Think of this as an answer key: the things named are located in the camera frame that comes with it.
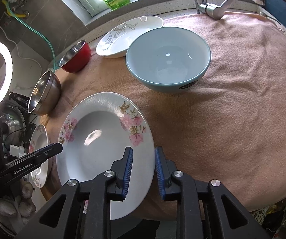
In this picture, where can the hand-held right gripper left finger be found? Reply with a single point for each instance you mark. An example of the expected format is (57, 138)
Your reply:
(129, 173)

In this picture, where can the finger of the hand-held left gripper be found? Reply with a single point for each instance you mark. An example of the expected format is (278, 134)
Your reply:
(50, 151)

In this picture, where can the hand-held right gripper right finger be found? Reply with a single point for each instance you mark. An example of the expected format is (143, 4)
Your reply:
(159, 173)

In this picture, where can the pink floral white plate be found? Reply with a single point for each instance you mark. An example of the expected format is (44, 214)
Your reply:
(95, 134)
(39, 137)

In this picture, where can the stainless steel bowl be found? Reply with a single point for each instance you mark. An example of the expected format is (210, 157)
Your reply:
(50, 92)

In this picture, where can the red steel-lined bowl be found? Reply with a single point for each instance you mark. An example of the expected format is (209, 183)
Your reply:
(79, 59)

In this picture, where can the light blue bowl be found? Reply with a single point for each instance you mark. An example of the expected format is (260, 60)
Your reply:
(167, 52)

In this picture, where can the grey leaf print white plate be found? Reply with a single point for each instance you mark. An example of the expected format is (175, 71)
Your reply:
(115, 43)

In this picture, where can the person's left hand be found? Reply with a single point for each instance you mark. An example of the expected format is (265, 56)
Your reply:
(18, 206)

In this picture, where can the white power adapter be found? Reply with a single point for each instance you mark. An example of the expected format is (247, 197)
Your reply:
(14, 150)

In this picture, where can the steel pot lid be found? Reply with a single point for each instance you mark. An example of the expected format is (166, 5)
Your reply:
(10, 122)

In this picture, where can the black tripod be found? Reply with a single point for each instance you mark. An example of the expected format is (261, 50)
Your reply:
(18, 96)

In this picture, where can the pink towel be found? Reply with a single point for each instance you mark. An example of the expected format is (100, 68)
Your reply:
(232, 104)

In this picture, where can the colourful plastic bag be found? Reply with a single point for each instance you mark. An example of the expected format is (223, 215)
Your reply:
(282, 211)

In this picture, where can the chrome faucet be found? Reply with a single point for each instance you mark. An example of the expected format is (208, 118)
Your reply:
(214, 10)

